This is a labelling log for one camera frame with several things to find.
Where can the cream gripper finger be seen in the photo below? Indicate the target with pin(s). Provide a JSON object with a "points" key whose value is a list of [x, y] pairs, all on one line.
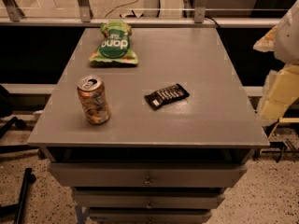
{"points": [[280, 90], [266, 43]]}

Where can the green rice chip bag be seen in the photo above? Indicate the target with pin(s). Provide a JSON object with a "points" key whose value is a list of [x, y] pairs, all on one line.
{"points": [[116, 45]]}

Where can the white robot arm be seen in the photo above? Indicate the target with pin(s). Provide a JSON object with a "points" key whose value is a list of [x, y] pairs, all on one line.
{"points": [[286, 44]]}

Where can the orange soda can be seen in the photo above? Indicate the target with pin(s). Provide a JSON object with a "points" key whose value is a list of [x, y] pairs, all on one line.
{"points": [[91, 93]]}

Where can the grey drawer cabinet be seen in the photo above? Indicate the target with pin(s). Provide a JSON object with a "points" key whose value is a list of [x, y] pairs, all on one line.
{"points": [[216, 124]]}

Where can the black candy bar wrapper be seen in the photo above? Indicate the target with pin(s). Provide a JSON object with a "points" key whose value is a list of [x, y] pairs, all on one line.
{"points": [[166, 96]]}

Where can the middle grey drawer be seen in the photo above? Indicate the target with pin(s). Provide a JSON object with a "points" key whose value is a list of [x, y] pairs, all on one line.
{"points": [[148, 199]]}

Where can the grey drawer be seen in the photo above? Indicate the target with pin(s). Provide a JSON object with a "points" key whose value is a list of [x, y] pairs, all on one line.
{"points": [[157, 216], [148, 175], [148, 199]]}

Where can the top grey drawer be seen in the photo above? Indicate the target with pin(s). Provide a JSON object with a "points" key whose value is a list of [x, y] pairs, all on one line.
{"points": [[148, 175]]}

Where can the bottom grey drawer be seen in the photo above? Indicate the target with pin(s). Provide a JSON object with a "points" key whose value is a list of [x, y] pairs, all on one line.
{"points": [[157, 216]]}

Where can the metal window railing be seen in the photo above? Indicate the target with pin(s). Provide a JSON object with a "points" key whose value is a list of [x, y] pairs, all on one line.
{"points": [[145, 13]]}

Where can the black office chair base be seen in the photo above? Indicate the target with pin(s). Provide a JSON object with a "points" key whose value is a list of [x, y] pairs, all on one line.
{"points": [[22, 176]]}

